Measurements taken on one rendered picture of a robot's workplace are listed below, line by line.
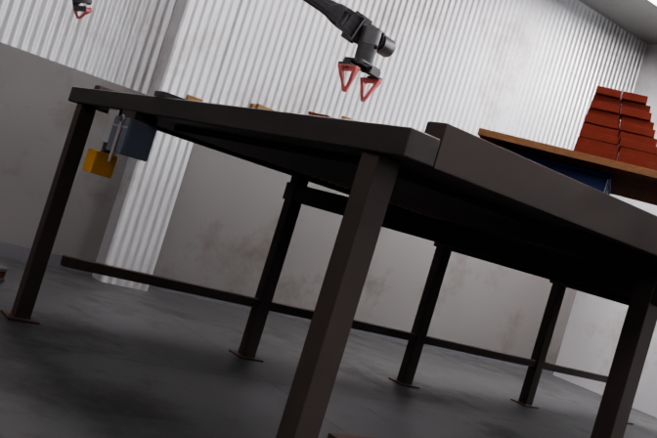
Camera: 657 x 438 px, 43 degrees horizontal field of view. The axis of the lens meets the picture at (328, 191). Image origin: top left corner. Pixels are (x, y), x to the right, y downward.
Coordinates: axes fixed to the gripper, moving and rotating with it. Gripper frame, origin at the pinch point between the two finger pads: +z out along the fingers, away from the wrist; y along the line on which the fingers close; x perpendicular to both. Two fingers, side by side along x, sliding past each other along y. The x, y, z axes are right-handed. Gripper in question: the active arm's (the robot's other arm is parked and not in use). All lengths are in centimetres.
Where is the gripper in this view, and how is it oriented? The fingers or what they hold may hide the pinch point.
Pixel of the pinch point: (354, 94)
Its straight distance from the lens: 237.2
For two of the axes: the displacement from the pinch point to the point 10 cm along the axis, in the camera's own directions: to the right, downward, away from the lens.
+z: -2.7, 9.6, -0.6
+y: 5.7, 2.1, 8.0
